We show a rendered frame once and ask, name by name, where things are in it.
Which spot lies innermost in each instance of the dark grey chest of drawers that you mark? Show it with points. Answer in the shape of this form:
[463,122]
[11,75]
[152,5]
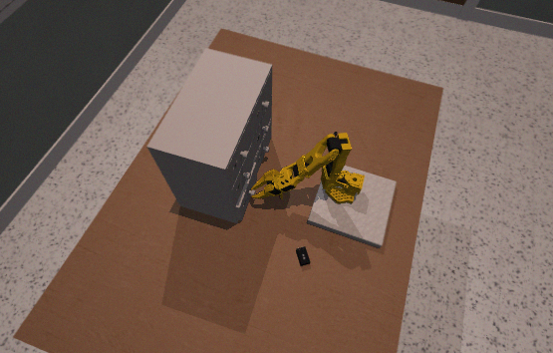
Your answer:
[196,139]

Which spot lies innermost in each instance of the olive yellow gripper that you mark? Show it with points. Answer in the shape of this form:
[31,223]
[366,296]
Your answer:
[271,188]

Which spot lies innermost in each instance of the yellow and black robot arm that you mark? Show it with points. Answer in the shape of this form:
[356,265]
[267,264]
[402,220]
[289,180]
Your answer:
[331,164]

